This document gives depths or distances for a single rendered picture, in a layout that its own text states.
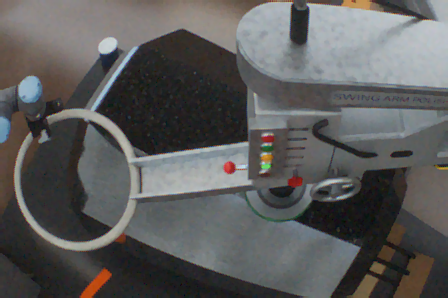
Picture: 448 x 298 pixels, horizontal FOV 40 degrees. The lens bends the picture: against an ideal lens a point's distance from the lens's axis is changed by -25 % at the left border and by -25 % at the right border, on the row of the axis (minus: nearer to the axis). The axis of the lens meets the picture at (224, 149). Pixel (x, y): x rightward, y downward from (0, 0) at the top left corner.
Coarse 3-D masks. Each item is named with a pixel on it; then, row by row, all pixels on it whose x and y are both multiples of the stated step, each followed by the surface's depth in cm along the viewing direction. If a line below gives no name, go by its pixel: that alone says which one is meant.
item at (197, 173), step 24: (240, 144) 216; (144, 168) 226; (168, 168) 224; (192, 168) 222; (216, 168) 220; (144, 192) 223; (168, 192) 216; (192, 192) 215; (216, 192) 215; (240, 192) 216
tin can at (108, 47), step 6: (102, 42) 336; (108, 42) 336; (114, 42) 336; (102, 48) 335; (108, 48) 334; (114, 48) 334; (102, 54) 335; (108, 54) 335; (114, 54) 339; (102, 60) 341; (108, 60) 340; (114, 60) 343
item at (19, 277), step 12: (0, 252) 241; (0, 264) 241; (12, 264) 256; (0, 276) 245; (12, 276) 258; (24, 276) 273; (0, 288) 248; (12, 288) 262; (24, 288) 277; (36, 288) 293; (48, 288) 299
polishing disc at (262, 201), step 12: (252, 192) 229; (264, 192) 229; (300, 192) 228; (252, 204) 227; (264, 204) 227; (276, 204) 227; (288, 204) 227; (300, 204) 227; (276, 216) 225; (288, 216) 225
